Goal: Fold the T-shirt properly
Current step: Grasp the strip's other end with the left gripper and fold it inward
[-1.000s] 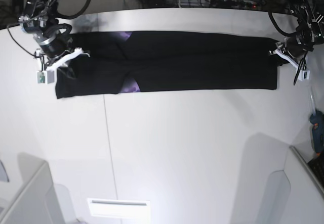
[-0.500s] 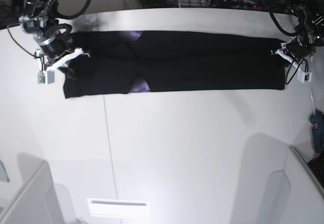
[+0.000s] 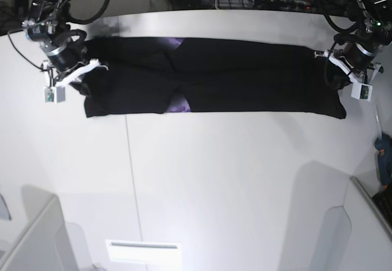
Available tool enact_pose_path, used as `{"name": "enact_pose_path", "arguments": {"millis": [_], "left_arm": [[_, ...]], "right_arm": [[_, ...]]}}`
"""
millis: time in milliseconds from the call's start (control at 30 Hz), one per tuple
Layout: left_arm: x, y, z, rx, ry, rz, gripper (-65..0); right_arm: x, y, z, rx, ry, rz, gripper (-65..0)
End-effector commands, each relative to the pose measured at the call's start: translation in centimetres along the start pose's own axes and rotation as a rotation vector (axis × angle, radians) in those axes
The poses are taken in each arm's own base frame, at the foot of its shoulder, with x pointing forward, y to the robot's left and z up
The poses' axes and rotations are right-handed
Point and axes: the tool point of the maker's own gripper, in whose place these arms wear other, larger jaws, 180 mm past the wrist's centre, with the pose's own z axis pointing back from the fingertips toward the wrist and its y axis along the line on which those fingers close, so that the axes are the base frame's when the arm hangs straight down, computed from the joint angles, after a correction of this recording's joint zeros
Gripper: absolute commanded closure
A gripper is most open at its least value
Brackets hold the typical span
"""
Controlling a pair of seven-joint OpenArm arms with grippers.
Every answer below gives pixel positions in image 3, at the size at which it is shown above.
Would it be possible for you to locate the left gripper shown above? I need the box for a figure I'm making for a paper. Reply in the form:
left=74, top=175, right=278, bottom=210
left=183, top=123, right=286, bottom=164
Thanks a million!
left=314, top=41, right=383, bottom=91

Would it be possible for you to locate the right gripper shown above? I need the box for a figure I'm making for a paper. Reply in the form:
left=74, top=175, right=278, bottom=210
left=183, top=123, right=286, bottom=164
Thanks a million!
left=41, top=40, right=108, bottom=96

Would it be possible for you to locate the black T-shirt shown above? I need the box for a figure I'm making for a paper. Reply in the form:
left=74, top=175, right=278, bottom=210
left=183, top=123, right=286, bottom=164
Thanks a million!
left=84, top=37, right=347, bottom=119

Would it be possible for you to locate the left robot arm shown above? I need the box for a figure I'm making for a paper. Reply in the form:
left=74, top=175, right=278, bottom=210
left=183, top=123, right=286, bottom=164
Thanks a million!
left=314, top=0, right=391, bottom=90

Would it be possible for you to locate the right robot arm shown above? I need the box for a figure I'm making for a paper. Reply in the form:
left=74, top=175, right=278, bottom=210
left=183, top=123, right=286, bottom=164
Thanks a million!
left=20, top=0, right=110, bottom=102

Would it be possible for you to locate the blue glue gun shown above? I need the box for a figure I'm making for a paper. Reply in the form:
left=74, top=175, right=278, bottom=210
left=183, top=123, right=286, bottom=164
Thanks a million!
left=373, top=104, right=391, bottom=187

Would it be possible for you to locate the black power strip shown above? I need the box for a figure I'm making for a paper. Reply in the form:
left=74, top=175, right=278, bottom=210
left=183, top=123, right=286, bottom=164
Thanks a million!
left=252, top=0, right=312, bottom=12

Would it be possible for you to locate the black keyboard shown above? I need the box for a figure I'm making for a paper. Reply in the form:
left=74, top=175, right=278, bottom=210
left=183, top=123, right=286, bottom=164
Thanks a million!
left=372, top=187, right=392, bottom=226

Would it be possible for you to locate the grey partition panel right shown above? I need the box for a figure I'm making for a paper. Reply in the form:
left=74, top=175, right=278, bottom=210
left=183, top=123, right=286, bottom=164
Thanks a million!
left=310, top=177, right=391, bottom=270

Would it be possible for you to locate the grey partition panel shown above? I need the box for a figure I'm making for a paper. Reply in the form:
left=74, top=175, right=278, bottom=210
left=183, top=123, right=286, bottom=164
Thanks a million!
left=310, top=177, right=391, bottom=270
left=1, top=185, right=99, bottom=270

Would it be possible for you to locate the grey partition panel left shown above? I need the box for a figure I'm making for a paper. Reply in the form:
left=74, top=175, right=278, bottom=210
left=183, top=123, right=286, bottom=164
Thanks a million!
left=1, top=185, right=99, bottom=270

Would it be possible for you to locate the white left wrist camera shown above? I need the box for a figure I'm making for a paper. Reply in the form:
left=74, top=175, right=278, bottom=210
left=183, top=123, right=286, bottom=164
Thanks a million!
left=351, top=81, right=373, bottom=102

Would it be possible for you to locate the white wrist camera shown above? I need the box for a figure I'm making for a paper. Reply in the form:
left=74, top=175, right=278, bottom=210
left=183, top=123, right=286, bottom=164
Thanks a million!
left=351, top=81, right=373, bottom=102
left=43, top=87, right=66, bottom=103

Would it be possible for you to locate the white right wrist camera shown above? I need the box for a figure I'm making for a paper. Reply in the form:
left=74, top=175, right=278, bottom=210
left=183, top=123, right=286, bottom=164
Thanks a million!
left=43, top=87, right=66, bottom=103

